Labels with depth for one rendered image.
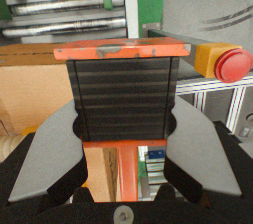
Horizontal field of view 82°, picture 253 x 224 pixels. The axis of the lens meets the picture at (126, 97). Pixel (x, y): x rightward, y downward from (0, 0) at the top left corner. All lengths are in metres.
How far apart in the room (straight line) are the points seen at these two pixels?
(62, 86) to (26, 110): 0.10
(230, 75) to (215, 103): 1.15
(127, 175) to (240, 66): 0.29
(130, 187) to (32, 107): 0.24
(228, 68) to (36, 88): 0.36
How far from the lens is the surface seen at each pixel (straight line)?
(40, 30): 0.87
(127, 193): 0.21
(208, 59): 0.38
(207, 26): 1.48
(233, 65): 0.35
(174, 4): 1.38
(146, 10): 1.33
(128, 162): 0.17
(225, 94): 1.50
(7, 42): 0.98
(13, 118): 0.38
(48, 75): 0.29
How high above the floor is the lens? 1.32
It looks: 63 degrees down
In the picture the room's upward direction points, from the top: 179 degrees clockwise
